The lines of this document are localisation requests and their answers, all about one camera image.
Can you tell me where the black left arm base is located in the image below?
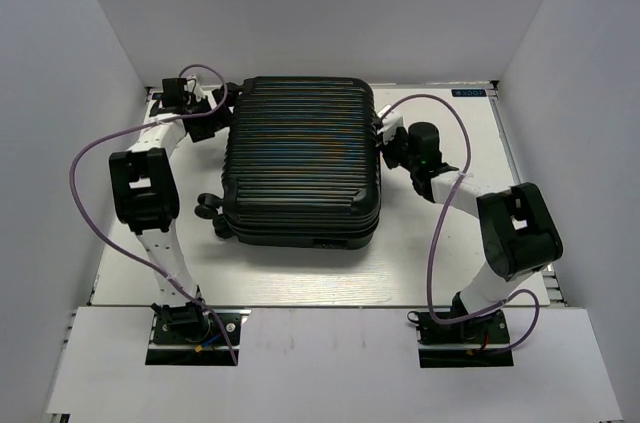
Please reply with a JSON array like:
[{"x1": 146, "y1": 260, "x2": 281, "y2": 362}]
[{"x1": 145, "y1": 310, "x2": 249, "y2": 367}]

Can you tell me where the black suitcase wheel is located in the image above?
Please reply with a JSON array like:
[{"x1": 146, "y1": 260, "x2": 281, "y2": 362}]
[
  {"x1": 194, "y1": 193, "x2": 223, "y2": 220},
  {"x1": 211, "y1": 83, "x2": 242, "y2": 108}
]

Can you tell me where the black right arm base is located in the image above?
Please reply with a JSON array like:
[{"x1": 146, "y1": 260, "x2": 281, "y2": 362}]
[{"x1": 407, "y1": 310, "x2": 514, "y2": 369}]

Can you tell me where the black suitcase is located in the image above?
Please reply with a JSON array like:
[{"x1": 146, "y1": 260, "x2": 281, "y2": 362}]
[{"x1": 209, "y1": 76, "x2": 381, "y2": 250}]

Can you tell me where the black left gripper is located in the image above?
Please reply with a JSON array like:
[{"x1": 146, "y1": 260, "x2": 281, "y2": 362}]
[{"x1": 187, "y1": 88, "x2": 242, "y2": 142}]

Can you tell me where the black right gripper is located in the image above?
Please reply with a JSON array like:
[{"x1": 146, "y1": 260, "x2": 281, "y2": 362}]
[{"x1": 376, "y1": 126, "x2": 419, "y2": 173}]

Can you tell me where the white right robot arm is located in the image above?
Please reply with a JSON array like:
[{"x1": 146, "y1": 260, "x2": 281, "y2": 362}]
[{"x1": 377, "y1": 102, "x2": 563, "y2": 342}]

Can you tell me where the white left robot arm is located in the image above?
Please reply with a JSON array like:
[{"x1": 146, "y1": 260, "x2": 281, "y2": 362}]
[{"x1": 109, "y1": 75, "x2": 239, "y2": 309}]

